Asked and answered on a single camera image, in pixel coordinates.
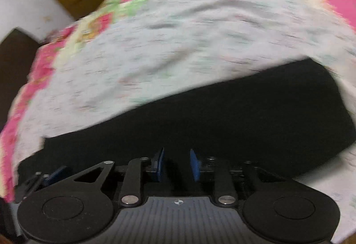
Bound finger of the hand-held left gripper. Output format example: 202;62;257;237
14;165;69;203

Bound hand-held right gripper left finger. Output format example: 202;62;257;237
73;147;166;208

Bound black pants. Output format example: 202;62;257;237
17;57;356;197

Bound white floral bed sheet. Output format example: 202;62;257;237
12;0;356;244

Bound dark wooden headboard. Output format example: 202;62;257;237
0;28;42;133

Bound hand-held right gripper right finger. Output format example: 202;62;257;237
189;148;283;208

